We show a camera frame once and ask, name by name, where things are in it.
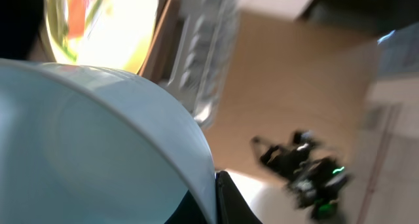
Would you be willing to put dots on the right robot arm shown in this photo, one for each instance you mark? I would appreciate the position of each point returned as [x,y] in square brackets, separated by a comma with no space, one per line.
[315,183]

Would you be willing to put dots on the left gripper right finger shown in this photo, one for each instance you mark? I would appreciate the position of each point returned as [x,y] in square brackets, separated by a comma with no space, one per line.
[231,206]

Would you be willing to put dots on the light blue bowl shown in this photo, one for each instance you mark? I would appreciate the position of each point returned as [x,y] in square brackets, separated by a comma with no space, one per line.
[84,144]

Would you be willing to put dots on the dark brown serving tray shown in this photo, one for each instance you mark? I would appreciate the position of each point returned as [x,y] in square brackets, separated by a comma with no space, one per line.
[166,19]

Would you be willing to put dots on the green orange snack wrapper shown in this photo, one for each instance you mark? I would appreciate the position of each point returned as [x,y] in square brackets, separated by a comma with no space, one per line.
[78,18]

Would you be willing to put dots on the grey plastic dishwasher rack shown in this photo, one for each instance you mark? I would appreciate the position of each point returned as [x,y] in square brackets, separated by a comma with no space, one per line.
[204,39]

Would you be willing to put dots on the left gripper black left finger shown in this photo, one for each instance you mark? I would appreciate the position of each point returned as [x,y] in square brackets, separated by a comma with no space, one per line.
[20,22]

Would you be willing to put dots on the yellow round plate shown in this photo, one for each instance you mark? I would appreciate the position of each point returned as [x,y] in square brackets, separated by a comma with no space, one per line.
[119,38]

